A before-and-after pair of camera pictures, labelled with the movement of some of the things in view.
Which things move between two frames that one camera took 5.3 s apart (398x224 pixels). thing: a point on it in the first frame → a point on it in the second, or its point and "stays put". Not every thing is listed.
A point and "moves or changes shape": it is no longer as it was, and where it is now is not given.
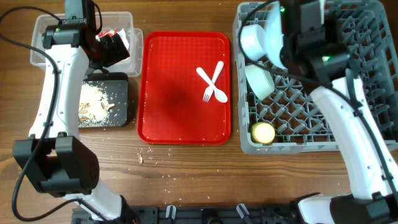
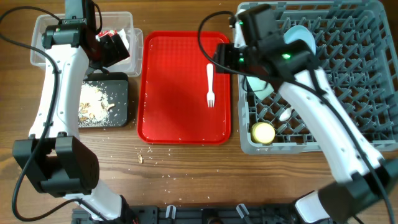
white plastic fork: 209,89 moves or changes shape
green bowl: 260,81 stays put
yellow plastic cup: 262,132 stays put
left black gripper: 114,55 stays put
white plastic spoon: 220,94 → 285,114
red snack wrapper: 111,32 stays put
